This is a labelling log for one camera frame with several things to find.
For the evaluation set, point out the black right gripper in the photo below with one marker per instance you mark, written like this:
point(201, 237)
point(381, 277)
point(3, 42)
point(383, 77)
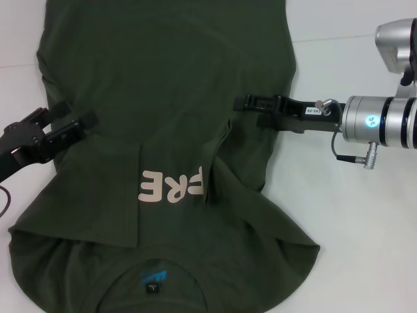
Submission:
point(319, 120)

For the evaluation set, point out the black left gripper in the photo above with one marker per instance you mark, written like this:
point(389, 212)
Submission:
point(23, 143)

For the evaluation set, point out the dark green FREE! T-shirt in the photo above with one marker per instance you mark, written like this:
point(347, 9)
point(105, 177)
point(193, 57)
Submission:
point(163, 81)

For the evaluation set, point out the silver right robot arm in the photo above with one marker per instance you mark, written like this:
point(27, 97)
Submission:
point(355, 114)

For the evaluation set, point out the silver round connector plug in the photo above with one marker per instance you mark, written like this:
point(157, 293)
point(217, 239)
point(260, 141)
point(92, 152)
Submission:
point(321, 104)

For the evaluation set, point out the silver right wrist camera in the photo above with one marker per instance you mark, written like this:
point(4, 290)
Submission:
point(391, 42)

